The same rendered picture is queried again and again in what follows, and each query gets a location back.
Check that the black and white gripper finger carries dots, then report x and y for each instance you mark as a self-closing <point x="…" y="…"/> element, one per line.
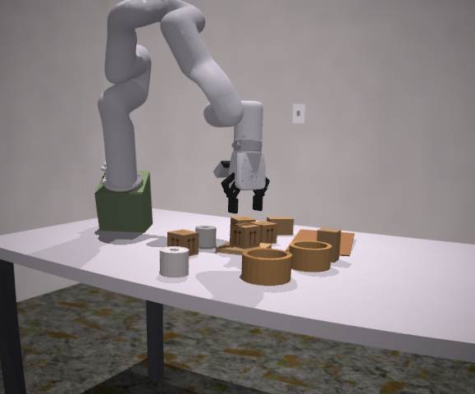
<point x="232" y="200"/>
<point x="258" y="197"/>

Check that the square wooden board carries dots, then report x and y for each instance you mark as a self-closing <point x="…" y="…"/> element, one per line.
<point x="227" y="249"/>

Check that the brown wooden ring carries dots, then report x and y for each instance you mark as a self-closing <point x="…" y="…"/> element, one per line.
<point x="316" y="258"/>
<point x="266" y="272"/>

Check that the brown rectangular board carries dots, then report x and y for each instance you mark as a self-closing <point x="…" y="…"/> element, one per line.
<point x="346" y="240"/>

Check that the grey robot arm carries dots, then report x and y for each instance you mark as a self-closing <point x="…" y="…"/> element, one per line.
<point x="128" y="66"/>

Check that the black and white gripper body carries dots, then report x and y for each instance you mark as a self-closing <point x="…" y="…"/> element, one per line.
<point x="249" y="169"/>

